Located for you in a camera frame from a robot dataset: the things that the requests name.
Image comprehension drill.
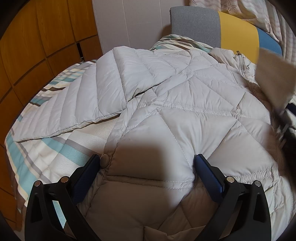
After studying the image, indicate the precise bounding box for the grey yellow blue headboard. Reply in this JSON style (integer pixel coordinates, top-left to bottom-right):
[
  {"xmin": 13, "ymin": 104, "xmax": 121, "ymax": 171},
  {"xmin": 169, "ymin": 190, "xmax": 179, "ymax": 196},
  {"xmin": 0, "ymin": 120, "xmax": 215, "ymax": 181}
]
[{"xmin": 170, "ymin": 6, "xmax": 282, "ymax": 63}]

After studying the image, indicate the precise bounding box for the pink patterned curtain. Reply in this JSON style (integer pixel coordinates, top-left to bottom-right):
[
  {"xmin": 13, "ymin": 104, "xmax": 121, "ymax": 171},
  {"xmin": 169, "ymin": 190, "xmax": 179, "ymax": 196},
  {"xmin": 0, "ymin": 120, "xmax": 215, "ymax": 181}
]
[{"xmin": 189, "ymin": 0, "xmax": 295, "ymax": 64}]

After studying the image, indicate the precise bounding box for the striped teal brown bed duvet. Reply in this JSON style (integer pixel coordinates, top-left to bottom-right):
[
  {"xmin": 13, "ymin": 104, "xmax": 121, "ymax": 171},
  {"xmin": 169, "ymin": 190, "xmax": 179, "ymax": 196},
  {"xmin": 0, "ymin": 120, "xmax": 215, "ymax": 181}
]
[{"xmin": 4, "ymin": 34, "xmax": 215, "ymax": 232}]

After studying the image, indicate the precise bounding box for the light grey quilted down jacket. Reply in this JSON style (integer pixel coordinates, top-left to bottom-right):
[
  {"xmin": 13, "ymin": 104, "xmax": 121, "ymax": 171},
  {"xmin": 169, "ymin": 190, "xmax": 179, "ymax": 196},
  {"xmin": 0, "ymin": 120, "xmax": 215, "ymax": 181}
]
[{"xmin": 12, "ymin": 47, "xmax": 295, "ymax": 240}]

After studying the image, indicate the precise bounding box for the orange wooden wardrobe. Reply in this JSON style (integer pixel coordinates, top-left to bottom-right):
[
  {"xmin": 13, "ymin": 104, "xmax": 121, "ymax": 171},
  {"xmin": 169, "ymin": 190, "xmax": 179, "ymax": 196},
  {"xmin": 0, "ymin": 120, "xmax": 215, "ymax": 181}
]
[{"xmin": 0, "ymin": 0, "xmax": 103, "ymax": 232}]

